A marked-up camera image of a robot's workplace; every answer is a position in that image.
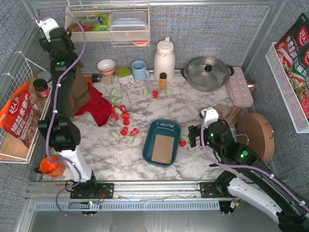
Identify teal storage basket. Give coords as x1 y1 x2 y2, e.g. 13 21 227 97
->
142 119 181 167

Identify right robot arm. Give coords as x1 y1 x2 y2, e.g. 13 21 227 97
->
188 120 309 232

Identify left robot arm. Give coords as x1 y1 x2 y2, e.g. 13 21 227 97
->
38 28 98 196

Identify green capsule by basket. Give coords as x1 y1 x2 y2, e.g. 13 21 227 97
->
181 135 190 143

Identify red capsule by basket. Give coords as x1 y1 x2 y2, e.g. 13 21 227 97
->
179 139 186 147

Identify green capsule beside basket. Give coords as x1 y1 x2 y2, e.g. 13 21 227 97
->
141 131 148 138

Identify purple knife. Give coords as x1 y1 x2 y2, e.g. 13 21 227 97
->
209 163 218 167

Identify green capsule top right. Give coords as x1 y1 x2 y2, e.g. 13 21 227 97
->
166 89 172 98

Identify dark lid jar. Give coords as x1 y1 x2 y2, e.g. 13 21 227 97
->
33 79 50 98

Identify green drink packet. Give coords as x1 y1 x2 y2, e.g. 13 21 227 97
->
87 12 111 31

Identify pepper grinder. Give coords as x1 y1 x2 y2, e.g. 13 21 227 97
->
91 73 114 85

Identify white orange bowl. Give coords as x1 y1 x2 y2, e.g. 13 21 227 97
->
97 59 115 75

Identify red capsule top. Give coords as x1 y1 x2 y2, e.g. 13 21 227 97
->
153 90 159 99

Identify brown cloth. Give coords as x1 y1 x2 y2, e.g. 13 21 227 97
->
69 61 91 116

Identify round wooden board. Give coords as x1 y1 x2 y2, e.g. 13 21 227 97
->
236 113 275 164

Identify steel pot with lid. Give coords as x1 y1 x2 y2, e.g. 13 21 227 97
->
181 57 235 92

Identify red capsule lower right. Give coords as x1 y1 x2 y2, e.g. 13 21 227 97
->
130 128 139 136

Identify orange spice bottle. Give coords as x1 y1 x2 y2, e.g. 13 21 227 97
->
159 72 167 89

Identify pink egg tray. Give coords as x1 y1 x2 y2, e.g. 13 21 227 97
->
226 66 253 108

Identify green capsule top left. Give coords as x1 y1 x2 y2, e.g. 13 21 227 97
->
143 89 149 97

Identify green capsule lower middle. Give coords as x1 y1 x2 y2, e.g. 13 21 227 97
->
126 135 135 143

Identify clear plastic containers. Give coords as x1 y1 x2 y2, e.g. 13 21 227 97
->
110 11 148 41

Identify red capsule cluster four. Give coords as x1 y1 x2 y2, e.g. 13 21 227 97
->
123 118 130 126

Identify green lid cup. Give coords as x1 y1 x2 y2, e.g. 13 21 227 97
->
116 67 134 85

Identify red capsule lower middle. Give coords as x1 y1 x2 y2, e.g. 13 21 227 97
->
120 127 128 136

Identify red capsule cluster three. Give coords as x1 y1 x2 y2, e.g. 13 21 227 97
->
122 113 130 118

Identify green capsule far left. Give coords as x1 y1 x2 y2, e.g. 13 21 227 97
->
111 88 118 96

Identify steel ladle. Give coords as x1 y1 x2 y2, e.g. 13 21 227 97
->
246 80 257 94

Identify red capsule cluster one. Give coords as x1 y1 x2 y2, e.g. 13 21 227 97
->
119 105 127 113

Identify white thermos jug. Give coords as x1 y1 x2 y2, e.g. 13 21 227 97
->
154 36 175 82

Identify green capsule pair left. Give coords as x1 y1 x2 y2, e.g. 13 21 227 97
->
110 97 117 104

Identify red cloth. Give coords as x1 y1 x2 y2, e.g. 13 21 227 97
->
75 83 112 127

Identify green capsule in cluster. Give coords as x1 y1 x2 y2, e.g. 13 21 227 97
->
115 107 123 116

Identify orange snack bag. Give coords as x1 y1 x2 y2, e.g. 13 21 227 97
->
0 82 40 148

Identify white wire basket left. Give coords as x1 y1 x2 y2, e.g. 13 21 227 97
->
0 51 51 163

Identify cream wall rack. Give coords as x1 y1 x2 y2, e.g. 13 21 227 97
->
65 4 150 47

